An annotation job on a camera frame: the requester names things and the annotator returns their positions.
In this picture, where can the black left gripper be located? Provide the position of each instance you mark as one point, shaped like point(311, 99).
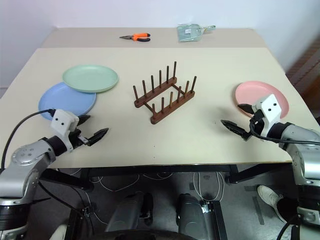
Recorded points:
point(78, 138)

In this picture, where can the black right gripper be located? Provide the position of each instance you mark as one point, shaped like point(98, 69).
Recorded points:
point(260, 127)

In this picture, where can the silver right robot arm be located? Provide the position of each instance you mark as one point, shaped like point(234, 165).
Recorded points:
point(300, 155)

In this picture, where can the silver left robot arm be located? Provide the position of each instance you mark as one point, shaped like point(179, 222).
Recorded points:
point(25, 155)

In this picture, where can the brown wooden dish rack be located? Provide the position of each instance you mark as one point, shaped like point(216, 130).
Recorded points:
point(172, 102)

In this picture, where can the pink plate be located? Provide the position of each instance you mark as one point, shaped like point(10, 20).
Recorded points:
point(252, 92)

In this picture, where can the light blue plate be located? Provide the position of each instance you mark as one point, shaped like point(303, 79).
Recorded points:
point(62, 101)

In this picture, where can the light green plate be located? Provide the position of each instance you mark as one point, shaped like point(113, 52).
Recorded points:
point(90, 77)

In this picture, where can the white shoe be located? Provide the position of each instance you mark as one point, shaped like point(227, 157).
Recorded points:
point(268, 195)

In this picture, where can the dark grey rounded shape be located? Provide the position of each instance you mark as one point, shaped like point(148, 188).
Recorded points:
point(125, 212)
point(191, 215)

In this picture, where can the pale green packaged dustpan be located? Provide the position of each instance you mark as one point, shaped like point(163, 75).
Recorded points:
point(188, 32)

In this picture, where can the black trouser leg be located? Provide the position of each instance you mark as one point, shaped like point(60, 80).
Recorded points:
point(287, 210)

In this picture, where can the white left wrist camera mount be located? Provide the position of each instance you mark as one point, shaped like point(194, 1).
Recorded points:
point(62, 121)

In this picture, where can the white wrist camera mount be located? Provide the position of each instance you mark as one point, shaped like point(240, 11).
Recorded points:
point(270, 105)
point(62, 121)

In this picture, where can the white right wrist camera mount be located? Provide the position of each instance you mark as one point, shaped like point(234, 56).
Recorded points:
point(270, 105)

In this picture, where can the black metal table frame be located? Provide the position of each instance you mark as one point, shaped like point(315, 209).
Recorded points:
point(150, 171)

